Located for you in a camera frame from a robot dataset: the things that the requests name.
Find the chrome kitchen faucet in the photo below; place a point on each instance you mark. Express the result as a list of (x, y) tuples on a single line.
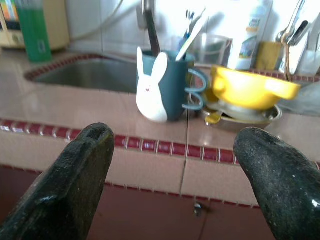
[(297, 30)]

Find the steel bowl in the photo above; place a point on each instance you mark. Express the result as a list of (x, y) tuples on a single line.
[(262, 118)]

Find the green dish soap bottle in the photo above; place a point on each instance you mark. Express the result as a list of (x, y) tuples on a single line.
[(32, 37)]

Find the clear plastic bucket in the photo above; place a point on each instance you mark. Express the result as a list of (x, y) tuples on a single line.
[(215, 50)]

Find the mustard yellow sponge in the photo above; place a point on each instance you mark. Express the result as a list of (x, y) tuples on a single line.
[(268, 56)]

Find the beige water filter appliance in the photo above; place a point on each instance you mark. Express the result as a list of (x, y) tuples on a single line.
[(58, 25)]

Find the yellow plastic bowl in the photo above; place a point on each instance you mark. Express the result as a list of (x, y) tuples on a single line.
[(250, 87)]

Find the blue toothbrush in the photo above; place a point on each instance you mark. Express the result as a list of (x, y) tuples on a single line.
[(190, 22)]

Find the teal rabbit mug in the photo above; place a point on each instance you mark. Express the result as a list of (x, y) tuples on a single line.
[(175, 85)]

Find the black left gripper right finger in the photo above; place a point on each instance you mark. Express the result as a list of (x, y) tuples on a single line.
[(282, 187)]

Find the white detergent bottle yellow cap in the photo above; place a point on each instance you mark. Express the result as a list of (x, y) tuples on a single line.
[(247, 37)]

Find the white green toothbrush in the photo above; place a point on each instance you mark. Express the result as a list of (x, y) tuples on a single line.
[(190, 37)]

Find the small steel sink basin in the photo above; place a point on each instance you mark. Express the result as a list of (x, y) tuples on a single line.
[(87, 75)]

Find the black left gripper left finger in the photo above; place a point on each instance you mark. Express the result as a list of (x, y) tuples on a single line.
[(62, 187)]

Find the cabinet door knob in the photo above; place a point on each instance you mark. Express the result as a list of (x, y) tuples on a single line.
[(198, 209)]

